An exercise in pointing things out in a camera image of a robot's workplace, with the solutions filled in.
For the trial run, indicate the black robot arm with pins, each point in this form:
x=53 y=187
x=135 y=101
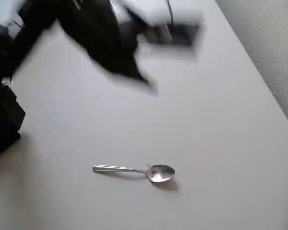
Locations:
x=19 y=43

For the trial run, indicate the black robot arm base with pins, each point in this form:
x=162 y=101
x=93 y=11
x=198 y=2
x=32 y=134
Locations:
x=4 y=119

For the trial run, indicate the white box with dark panel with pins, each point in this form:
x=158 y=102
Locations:
x=163 y=19

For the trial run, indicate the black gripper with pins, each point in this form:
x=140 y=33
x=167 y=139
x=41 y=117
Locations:
x=115 y=51

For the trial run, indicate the silver metal spoon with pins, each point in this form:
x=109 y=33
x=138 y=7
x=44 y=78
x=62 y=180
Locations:
x=160 y=173

